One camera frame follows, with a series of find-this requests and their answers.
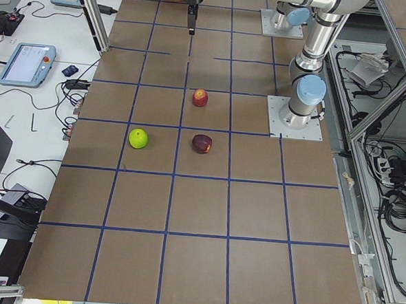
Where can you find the silver allen key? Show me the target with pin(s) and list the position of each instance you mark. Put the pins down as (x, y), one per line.
(7, 124)

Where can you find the white power strip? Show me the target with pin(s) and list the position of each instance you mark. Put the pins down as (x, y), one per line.
(383, 167)

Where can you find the red yellow apple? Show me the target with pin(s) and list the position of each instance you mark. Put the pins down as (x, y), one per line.
(200, 97)

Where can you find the dark blue small pouch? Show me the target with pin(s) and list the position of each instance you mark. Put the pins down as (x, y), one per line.
(70, 70)

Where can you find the green apple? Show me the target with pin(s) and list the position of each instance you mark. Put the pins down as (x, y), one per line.
(138, 138)

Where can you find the grey usb hub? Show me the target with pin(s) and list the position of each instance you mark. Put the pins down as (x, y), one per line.
(17, 194)

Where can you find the dark red apple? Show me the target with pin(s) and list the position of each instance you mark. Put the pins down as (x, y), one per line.
(202, 143)

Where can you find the aluminium frame post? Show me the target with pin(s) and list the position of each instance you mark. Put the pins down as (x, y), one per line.
(95, 24)

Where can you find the teach pendant tablet near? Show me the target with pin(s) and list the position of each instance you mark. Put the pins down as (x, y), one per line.
(29, 65)

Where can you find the black allen key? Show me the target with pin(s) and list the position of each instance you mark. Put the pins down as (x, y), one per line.
(32, 126)

